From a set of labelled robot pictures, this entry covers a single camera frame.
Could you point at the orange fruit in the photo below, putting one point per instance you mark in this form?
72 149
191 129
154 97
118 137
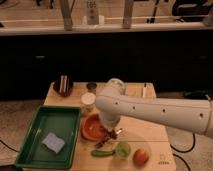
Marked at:
140 157

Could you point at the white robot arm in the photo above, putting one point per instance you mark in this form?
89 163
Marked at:
190 115

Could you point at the white remote control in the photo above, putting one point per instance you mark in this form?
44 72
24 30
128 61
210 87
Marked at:
92 12

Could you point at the small dark metal cup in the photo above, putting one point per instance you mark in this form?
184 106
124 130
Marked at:
91 87

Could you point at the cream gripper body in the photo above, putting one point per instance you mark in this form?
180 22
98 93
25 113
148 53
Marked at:
109 128

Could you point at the dark brown bowl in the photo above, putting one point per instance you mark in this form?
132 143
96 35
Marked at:
63 86

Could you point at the white lidded jar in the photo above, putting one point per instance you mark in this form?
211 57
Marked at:
87 101

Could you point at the blue sponge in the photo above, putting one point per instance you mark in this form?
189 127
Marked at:
54 143

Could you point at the red bowl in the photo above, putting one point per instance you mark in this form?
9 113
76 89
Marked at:
92 128

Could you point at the dark purple grape bunch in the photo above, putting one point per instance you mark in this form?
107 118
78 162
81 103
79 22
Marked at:
112 134

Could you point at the green ladle scoop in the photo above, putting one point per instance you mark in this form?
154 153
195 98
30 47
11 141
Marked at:
122 150

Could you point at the green plastic tray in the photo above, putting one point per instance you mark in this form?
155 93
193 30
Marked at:
64 123

